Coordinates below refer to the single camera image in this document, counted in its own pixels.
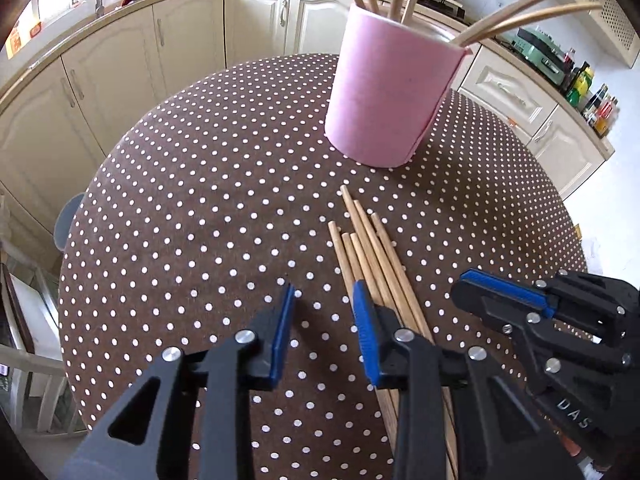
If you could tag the pink cup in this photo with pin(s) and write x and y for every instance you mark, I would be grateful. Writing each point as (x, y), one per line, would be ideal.
(390, 85)

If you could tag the grey round bin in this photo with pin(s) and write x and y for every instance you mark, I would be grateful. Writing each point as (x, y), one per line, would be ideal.
(67, 220)

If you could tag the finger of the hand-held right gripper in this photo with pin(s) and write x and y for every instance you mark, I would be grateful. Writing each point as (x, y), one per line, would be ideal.
(490, 307)
(510, 290)

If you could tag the dark sauce bottle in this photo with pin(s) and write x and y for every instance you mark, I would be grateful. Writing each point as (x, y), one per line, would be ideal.
(595, 102)

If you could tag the small orange jar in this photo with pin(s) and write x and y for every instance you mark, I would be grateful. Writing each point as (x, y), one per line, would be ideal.
(35, 28)

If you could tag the green bottle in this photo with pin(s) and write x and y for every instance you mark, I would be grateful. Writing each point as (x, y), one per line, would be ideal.
(581, 85)

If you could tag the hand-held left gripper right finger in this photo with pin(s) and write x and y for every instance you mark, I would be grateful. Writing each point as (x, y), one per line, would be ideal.
(365, 330)

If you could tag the red-capped sauce bottle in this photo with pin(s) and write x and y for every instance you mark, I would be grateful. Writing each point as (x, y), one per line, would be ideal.
(570, 67)

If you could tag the brown polka-dot tablecloth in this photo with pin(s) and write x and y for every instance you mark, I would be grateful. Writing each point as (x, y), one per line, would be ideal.
(200, 210)

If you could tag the green electric cooker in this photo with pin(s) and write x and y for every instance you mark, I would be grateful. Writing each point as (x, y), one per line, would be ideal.
(537, 50)

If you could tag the orange bottle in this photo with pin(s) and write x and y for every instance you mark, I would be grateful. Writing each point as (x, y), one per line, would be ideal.
(16, 40)

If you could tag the pile of wooden chopsticks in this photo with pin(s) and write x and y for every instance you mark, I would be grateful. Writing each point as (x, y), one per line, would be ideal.
(370, 260)

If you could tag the white shelf rack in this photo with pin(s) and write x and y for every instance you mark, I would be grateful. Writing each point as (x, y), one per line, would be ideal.
(30, 355)

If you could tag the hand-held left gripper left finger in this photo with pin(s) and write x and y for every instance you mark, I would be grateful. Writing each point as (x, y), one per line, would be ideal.
(282, 330)

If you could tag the cream lattice door cabinet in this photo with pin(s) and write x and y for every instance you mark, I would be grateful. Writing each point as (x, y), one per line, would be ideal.
(615, 25)

